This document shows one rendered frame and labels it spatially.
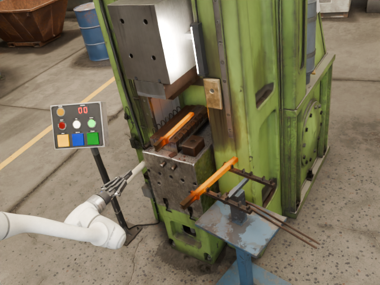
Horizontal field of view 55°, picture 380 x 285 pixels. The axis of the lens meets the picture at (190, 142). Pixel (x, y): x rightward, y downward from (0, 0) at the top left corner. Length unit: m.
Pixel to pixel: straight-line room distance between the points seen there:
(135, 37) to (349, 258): 1.96
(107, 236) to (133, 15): 1.03
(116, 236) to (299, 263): 1.44
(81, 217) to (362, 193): 2.24
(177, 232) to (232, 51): 1.43
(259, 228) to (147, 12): 1.21
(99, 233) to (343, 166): 2.39
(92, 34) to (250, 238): 5.33
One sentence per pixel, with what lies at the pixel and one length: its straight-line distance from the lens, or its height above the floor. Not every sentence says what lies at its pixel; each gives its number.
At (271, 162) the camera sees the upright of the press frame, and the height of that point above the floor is 0.57.
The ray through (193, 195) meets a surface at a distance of 1.79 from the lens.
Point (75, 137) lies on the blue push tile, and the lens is 2.37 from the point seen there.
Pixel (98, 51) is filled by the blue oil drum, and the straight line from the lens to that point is 6.77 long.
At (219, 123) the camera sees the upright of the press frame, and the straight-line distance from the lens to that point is 2.03.
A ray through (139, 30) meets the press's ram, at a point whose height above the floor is 1.64.
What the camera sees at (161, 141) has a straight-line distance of 2.08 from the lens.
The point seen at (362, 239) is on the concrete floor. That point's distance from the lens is 2.87.
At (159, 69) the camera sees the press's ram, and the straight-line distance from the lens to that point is 1.89.
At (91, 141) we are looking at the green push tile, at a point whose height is 1.00.
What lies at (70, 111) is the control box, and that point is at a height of 1.16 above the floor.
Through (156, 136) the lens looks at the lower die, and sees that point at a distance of 2.19.
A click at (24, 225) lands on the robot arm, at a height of 1.26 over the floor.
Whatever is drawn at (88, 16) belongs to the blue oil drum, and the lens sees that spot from 6.61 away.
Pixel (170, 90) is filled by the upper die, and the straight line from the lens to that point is 1.97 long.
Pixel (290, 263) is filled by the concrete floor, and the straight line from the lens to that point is 2.68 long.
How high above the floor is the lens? 2.13
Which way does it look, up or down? 34 degrees down
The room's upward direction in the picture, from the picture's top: 11 degrees counter-clockwise
